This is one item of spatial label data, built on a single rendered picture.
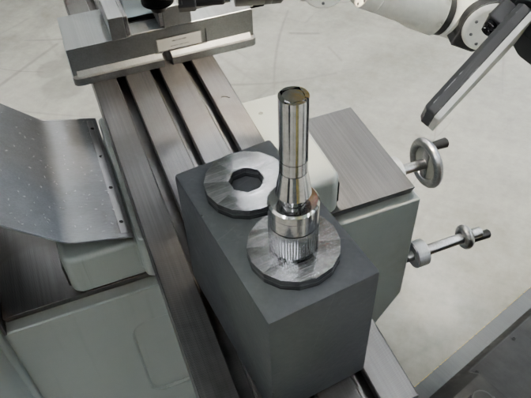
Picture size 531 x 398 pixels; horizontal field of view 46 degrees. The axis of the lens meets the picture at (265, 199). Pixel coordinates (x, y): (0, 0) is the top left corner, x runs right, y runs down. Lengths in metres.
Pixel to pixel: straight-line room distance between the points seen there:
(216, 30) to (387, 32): 2.05
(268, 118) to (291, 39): 1.91
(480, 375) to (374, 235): 0.32
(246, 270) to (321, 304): 0.08
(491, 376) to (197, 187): 0.75
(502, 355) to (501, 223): 1.09
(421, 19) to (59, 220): 0.62
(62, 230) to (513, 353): 0.84
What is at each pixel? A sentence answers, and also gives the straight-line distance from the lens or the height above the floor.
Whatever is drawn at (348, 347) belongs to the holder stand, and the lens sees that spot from 0.68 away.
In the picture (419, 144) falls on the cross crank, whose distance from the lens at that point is 1.41.
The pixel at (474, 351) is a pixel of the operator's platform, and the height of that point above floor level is 0.40.
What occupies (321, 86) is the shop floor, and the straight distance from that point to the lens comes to 2.79.
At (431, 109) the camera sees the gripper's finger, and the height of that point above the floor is 1.47.
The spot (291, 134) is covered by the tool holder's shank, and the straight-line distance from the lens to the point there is 0.48.
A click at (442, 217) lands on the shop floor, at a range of 2.27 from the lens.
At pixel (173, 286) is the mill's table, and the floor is 0.99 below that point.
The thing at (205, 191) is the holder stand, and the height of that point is 1.18.
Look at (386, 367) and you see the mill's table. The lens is 0.75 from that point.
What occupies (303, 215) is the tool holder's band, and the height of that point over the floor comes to 1.25.
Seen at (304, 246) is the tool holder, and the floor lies 1.21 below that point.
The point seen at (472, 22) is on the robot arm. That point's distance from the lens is 0.97.
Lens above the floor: 1.64
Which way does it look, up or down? 46 degrees down
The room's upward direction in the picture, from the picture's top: 3 degrees counter-clockwise
